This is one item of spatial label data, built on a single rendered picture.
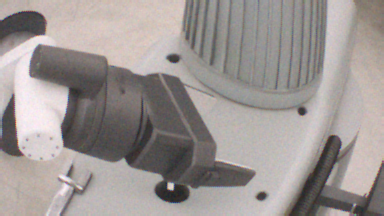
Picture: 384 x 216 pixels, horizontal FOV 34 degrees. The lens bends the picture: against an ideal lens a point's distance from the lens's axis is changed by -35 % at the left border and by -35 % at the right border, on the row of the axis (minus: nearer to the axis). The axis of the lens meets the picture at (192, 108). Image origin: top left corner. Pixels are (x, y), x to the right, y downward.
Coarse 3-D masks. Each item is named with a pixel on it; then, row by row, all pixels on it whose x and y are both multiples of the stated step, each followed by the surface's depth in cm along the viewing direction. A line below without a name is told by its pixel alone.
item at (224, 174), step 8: (216, 160) 82; (224, 160) 83; (216, 168) 82; (224, 168) 83; (232, 168) 83; (240, 168) 84; (248, 168) 85; (216, 176) 82; (224, 176) 83; (232, 176) 84; (240, 176) 85; (248, 176) 85; (208, 184) 82; (216, 184) 84; (224, 184) 84; (232, 184) 85; (240, 184) 86
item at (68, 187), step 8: (64, 168) 91; (64, 176) 90; (88, 176) 91; (64, 184) 89; (72, 184) 89; (80, 184) 89; (64, 192) 88; (72, 192) 88; (80, 192) 89; (56, 200) 86; (64, 200) 87; (56, 208) 85; (64, 208) 86
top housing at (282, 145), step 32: (160, 64) 106; (224, 96) 103; (320, 96) 105; (224, 128) 99; (256, 128) 100; (288, 128) 100; (320, 128) 102; (96, 160) 94; (256, 160) 96; (288, 160) 96; (96, 192) 90; (128, 192) 91; (160, 192) 94; (192, 192) 92; (224, 192) 92; (256, 192) 93; (288, 192) 93
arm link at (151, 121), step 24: (120, 72) 78; (120, 96) 76; (144, 96) 80; (168, 96) 84; (120, 120) 76; (144, 120) 79; (168, 120) 81; (192, 120) 83; (96, 144) 76; (120, 144) 77; (144, 144) 79; (168, 144) 80; (192, 144) 81; (216, 144) 82; (144, 168) 81; (168, 168) 82; (192, 168) 80
